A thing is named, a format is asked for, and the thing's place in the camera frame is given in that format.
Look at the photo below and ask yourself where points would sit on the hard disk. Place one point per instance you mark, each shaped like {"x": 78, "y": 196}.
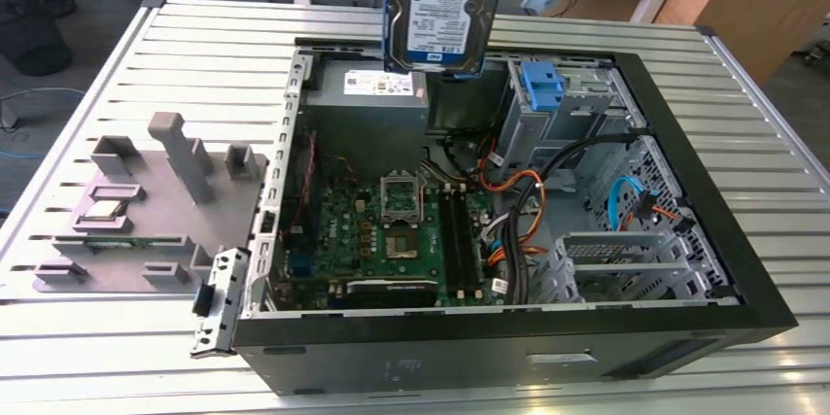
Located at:
{"x": 441, "y": 11}

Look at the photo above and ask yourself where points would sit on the silver expansion slot bracket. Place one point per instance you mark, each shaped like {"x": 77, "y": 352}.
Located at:
{"x": 224, "y": 298}

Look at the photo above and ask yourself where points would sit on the black mesh waste bin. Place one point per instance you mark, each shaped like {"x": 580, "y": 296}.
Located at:
{"x": 42, "y": 50}

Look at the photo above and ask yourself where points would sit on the CPU socket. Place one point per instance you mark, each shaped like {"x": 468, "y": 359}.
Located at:
{"x": 402, "y": 246}

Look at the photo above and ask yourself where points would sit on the black RAM slot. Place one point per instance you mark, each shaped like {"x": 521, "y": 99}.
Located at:
{"x": 469, "y": 240}
{"x": 452, "y": 240}

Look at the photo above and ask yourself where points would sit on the black graphics card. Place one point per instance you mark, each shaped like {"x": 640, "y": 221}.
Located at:
{"x": 389, "y": 291}

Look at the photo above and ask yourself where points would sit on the silver optical drive cage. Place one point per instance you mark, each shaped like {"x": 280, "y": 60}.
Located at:
{"x": 577, "y": 114}

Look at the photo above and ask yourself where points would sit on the blue plastic drive latch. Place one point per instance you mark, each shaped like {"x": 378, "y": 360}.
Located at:
{"x": 541, "y": 89}

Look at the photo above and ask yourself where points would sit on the white metal post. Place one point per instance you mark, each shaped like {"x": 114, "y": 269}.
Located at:
{"x": 9, "y": 114}

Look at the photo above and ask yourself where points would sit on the black PC case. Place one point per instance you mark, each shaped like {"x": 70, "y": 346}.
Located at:
{"x": 454, "y": 352}

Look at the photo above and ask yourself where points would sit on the green RAM stick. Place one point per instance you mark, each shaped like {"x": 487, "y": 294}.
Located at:
{"x": 121, "y": 241}

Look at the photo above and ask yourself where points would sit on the blue expansion slot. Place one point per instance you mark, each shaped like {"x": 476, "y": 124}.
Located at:
{"x": 302, "y": 264}

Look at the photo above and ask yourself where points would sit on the green motherboard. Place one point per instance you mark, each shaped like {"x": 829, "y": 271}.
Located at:
{"x": 344, "y": 220}

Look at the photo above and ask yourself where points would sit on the silver CPU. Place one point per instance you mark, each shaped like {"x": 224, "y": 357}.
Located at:
{"x": 105, "y": 211}

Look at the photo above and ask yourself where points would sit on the grey power supply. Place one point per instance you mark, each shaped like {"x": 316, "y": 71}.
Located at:
{"x": 364, "y": 133}

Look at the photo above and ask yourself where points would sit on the grey parts rack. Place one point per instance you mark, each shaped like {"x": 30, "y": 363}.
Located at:
{"x": 162, "y": 220}

